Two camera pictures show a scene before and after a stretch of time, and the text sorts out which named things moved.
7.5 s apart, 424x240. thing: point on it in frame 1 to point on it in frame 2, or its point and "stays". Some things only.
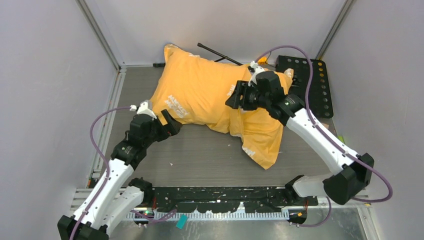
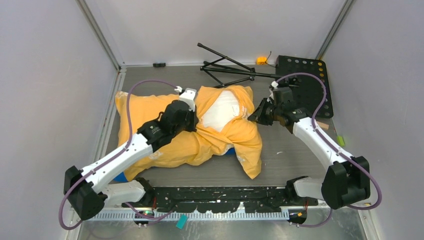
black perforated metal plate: (319, 99) stays
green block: (341, 138) stays
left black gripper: (171, 128) to (191, 127)
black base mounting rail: (227, 199) stays
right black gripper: (242, 88) to (258, 116)
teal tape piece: (182, 221) stays
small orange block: (262, 61) stays
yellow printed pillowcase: (191, 87) to (199, 147)
